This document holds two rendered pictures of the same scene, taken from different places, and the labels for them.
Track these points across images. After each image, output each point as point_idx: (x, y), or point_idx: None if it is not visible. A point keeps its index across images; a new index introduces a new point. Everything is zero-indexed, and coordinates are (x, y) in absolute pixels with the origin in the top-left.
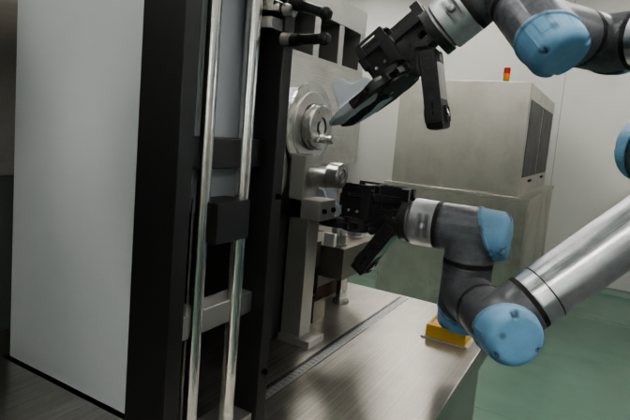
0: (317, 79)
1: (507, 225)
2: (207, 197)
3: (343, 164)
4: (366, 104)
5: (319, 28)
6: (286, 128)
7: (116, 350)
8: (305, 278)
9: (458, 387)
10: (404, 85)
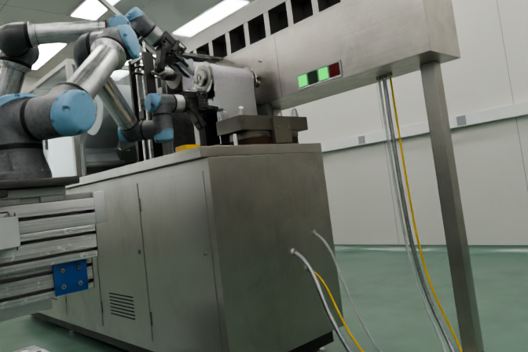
0: (346, 14)
1: (144, 98)
2: (139, 111)
3: (184, 90)
4: (177, 69)
5: None
6: (147, 92)
7: (172, 150)
8: (195, 133)
9: (152, 160)
10: (170, 58)
